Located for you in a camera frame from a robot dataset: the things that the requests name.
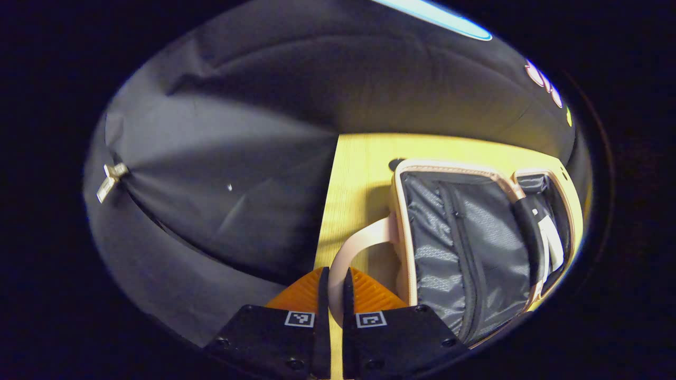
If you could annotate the black backdrop cloth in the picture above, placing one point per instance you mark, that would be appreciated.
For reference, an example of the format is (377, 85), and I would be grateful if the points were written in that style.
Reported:
(211, 132)

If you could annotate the white cloth clip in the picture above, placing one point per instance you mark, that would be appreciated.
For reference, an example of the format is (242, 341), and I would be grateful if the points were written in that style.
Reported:
(111, 179)

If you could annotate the pink suitcase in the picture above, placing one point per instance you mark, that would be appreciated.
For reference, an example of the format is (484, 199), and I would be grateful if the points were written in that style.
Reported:
(475, 237)

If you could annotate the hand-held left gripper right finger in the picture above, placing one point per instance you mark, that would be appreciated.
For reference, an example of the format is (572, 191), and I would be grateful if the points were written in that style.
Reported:
(348, 343)

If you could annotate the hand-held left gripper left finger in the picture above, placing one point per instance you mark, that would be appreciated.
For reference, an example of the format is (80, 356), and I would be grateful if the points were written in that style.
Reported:
(323, 338)

